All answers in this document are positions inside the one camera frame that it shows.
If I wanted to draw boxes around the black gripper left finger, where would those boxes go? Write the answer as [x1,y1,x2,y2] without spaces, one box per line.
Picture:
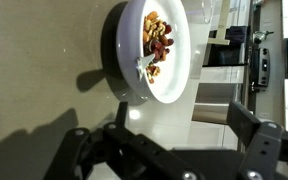
[43,101,206,180]

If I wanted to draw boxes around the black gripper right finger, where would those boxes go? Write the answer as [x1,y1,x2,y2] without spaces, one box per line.
[226,100,288,180]

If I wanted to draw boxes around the metal spoon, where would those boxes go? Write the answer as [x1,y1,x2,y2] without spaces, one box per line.
[136,39,158,82]

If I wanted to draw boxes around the mixed nuts and dried fruit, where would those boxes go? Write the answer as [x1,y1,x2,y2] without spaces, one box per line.
[142,10,175,84]

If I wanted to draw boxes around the white ceramic bowl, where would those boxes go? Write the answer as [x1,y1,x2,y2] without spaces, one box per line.
[116,0,192,104]

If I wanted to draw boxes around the white lower kitchen cabinets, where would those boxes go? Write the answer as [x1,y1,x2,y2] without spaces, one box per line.
[187,121,246,152]

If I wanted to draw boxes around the stainless steel dishwasher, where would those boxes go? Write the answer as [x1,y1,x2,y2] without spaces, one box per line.
[192,83,244,125]

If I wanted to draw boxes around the narrow white cabinet door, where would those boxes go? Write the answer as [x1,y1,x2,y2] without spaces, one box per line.
[199,65,246,85]

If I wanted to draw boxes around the black and steel stove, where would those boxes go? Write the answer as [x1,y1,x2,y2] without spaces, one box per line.
[202,24,272,93]

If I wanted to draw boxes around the wooden chair back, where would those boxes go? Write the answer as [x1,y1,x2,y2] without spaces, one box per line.
[207,0,232,46]

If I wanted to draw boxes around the clear drinking glass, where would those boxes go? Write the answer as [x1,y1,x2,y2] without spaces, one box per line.
[202,0,219,24]

